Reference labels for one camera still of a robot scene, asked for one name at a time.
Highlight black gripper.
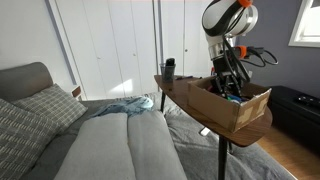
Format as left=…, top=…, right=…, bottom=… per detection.
left=212, top=57, right=241, bottom=97

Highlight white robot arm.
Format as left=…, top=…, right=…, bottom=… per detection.
left=202, top=0, right=258, bottom=98

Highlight colourful markers in box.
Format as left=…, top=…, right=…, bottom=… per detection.
left=206, top=86, right=251, bottom=104

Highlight brown cardboard box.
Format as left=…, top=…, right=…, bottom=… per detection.
left=187, top=76, right=272, bottom=133

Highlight black pen on table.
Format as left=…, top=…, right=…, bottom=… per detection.
left=175, top=76, right=193, bottom=80

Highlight dark wooden side table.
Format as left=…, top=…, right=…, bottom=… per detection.
left=154, top=75, right=272, bottom=180

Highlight grey mesh pen cup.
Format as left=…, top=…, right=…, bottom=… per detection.
left=160, top=58, right=176, bottom=83

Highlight black low cabinet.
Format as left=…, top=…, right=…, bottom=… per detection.
left=268, top=86, right=320, bottom=154

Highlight black object on cabinet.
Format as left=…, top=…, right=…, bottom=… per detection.
left=296, top=96, right=320, bottom=108

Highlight light grey long pillow right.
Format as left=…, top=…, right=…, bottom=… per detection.
left=128, top=111, right=187, bottom=180

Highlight light grey long pillow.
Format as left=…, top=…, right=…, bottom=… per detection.
left=128, top=111, right=187, bottom=180
left=54, top=113, right=136, bottom=180

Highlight blue crumpled cloth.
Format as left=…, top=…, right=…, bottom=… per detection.
left=91, top=96, right=154, bottom=117

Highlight white wardrobe doors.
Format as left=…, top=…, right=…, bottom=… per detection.
left=46, top=0, right=212, bottom=100

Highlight light grey long pillow left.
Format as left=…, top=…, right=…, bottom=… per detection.
left=54, top=113, right=136, bottom=180

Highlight checked grey pillow far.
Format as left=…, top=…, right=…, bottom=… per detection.
left=13, top=84, right=87, bottom=133

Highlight checked grey pillow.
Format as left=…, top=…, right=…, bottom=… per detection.
left=0, top=99, right=59, bottom=180
left=13, top=84, right=87, bottom=133

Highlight grey upholstered headboard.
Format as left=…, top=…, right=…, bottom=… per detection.
left=0, top=62, right=53, bottom=102

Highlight checked grey pillow near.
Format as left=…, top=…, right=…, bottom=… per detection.
left=0, top=99, right=59, bottom=180

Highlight white window frame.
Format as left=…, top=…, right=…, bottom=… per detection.
left=288, top=0, right=320, bottom=48

